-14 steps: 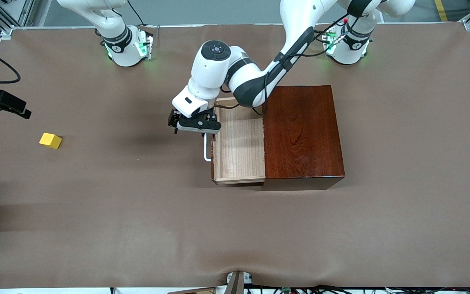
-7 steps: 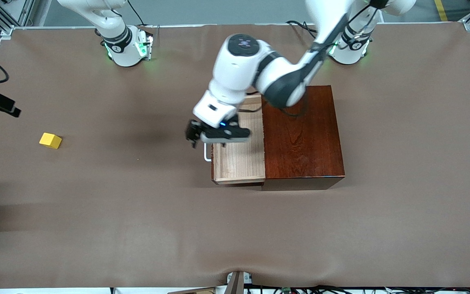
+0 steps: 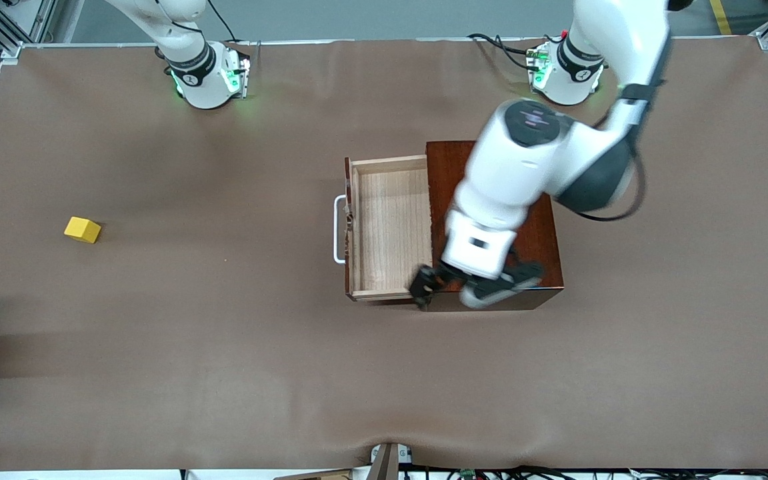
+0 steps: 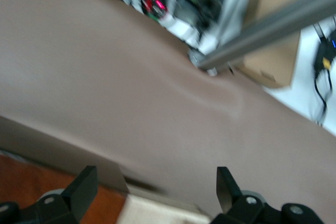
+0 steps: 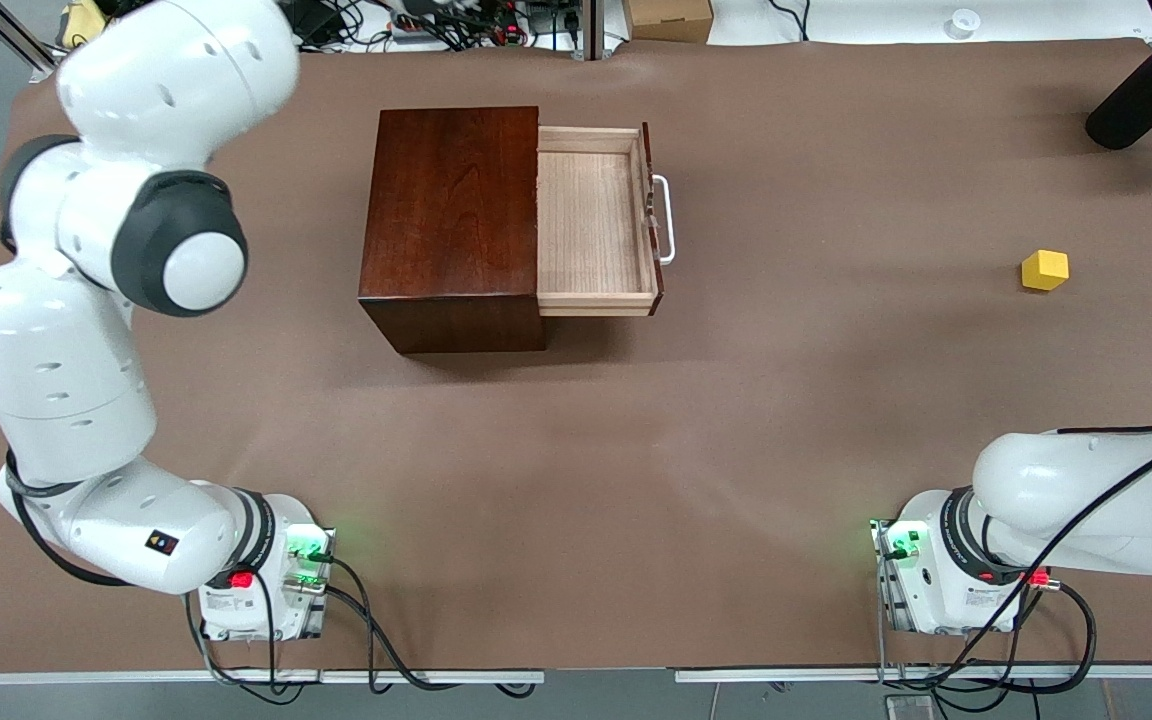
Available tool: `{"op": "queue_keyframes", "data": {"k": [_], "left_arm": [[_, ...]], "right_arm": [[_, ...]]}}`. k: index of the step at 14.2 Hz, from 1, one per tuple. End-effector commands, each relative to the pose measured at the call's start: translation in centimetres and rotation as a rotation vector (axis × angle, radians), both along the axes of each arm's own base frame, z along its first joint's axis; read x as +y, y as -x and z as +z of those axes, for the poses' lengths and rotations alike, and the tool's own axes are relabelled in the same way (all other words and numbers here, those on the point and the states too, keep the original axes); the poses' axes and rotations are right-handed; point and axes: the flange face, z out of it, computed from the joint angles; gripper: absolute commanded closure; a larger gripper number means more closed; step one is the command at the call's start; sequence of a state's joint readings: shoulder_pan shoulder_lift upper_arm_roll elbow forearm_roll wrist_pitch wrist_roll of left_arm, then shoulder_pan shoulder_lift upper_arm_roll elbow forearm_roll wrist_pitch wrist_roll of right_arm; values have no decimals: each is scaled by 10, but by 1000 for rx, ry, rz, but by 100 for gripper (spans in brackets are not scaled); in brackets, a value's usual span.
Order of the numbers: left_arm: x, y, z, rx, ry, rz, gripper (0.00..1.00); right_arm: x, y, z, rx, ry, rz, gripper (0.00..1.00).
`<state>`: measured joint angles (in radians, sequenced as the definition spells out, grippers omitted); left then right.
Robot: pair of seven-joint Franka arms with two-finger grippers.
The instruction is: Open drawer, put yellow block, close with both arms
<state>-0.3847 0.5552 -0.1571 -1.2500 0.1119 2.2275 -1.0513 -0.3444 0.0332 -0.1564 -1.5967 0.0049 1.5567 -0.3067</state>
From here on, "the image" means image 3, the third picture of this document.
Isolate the grey clamp bracket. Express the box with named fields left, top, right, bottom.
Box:
left=369, top=442, right=413, bottom=480

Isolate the light wood drawer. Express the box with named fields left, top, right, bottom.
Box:
left=345, top=155, right=435, bottom=302

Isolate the yellow cube block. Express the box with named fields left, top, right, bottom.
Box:
left=63, top=216, right=103, bottom=245

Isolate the dark wood cabinet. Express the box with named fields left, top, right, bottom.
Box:
left=417, top=140, right=565, bottom=312

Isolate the black cable bundle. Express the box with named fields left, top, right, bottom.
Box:
left=411, top=465, right=768, bottom=480

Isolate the table cover sheet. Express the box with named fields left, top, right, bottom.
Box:
left=0, top=37, right=768, bottom=471

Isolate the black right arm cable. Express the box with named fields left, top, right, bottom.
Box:
left=207, top=0, right=238, bottom=42

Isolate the white drawer handle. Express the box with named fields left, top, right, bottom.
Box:
left=333, top=195, right=349, bottom=265

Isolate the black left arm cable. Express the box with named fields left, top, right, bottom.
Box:
left=574, top=80, right=666, bottom=222

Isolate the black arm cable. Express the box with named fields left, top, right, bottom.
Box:
left=207, top=0, right=238, bottom=42
left=574, top=80, right=666, bottom=222

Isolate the black base cable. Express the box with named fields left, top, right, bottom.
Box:
left=496, top=39, right=530, bottom=71
left=467, top=33, right=541, bottom=55

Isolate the brown cardboard piece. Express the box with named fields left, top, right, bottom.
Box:
left=274, top=469, right=353, bottom=480

